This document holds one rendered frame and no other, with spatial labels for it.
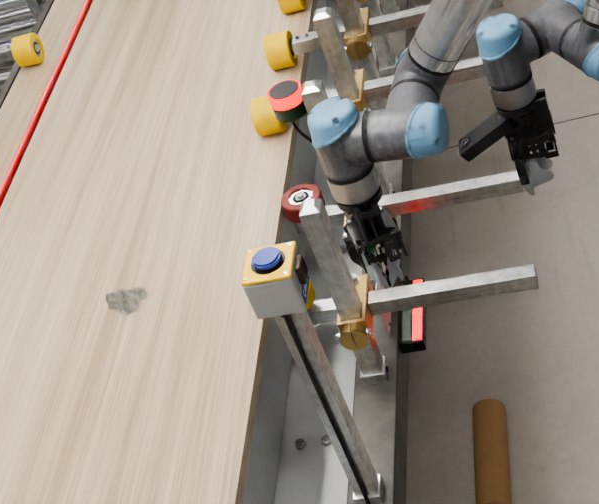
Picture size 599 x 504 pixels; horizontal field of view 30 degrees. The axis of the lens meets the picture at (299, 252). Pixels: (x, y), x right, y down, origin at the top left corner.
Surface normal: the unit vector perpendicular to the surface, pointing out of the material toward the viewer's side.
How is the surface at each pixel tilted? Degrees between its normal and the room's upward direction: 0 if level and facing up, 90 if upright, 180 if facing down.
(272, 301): 90
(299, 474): 0
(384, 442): 0
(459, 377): 0
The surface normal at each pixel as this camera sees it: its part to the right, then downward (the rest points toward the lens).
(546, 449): -0.30, -0.73
